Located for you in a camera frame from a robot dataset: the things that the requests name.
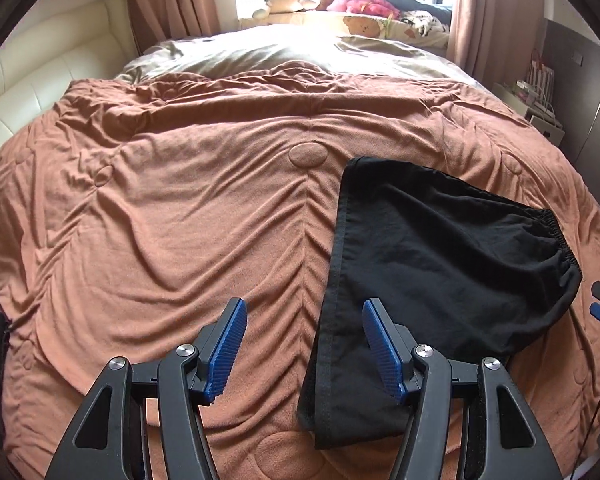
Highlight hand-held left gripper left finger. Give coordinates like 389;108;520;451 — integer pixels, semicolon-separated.
45;297;248;480

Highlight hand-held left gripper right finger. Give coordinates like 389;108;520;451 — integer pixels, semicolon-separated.
362;298;563;480

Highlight black pants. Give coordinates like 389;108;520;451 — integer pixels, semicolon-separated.
297;156;583;451

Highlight brown blanket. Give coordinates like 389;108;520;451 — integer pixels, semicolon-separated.
0;72;600;480

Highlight white nightstand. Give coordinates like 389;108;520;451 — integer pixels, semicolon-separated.
495;81;566;147

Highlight grey wardrobe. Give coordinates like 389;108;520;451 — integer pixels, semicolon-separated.
545;17;600;162

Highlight striped paper bag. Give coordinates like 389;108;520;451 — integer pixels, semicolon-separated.
527;49;556;92

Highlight cream padded headboard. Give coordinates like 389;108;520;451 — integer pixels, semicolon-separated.
0;0;143;196

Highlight pink plush toy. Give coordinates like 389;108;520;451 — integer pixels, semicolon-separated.
327;0;399;19

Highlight beige plush bear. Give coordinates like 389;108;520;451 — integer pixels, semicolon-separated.
252;0;317;19

